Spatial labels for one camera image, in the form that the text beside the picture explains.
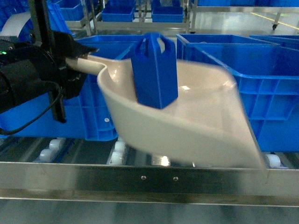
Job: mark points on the blue hexagonal plastic part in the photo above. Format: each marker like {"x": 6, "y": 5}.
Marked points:
{"x": 154, "y": 65}

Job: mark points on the rear left blue crate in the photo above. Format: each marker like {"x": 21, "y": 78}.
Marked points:
{"x": 115, "y": 47}

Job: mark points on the rear right blue crate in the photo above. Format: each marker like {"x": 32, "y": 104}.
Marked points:
{"x": 186, "y": 41}

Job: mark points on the white roller track left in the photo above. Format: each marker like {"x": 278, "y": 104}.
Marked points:
{"x": 117, "y": 154}

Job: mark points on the front left blue crate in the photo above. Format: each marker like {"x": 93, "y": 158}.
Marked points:
{"x": 87, "y": 117}

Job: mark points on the black vertical camera mast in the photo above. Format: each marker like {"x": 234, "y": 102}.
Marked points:
{"x": 43, "y": 35}

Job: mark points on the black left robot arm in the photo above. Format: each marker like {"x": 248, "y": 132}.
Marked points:
{"x": 28, "y": 71}

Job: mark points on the steel flow rack shelf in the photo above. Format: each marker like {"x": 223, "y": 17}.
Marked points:
{"x": 80, "y": 172}

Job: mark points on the tilted blue crate far left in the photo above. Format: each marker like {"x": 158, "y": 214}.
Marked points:
{"x": 11, "y": 7}

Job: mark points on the blue bin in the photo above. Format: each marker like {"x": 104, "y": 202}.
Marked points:
{"x": 167, "y": 11}
{"x": 119, "y": 11}

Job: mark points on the white roller track right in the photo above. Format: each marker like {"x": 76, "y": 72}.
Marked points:
{"x": 274, "y": 160}

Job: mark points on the white roller track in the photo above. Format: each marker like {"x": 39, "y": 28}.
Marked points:
{"x": 117, "y": 154}
{"x": 274, "y": 160}

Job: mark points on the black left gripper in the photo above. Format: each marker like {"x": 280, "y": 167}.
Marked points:
{"x": 69, "y": 82}

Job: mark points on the beige plastic dustpan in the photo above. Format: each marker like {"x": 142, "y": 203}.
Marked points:
{"x": 207, "y": 123}

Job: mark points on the far blue bin left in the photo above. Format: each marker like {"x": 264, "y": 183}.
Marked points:
{"x": 119, "y": 11}

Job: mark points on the front right blue crate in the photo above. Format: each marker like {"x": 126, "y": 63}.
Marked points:
{"x": 268, "y": 81}

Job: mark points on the far blue bin right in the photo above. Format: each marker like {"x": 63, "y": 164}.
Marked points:
{"x": 167, "y": 11}

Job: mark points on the white curved strip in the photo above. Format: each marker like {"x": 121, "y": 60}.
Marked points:
{"x": 15, "y": 24}

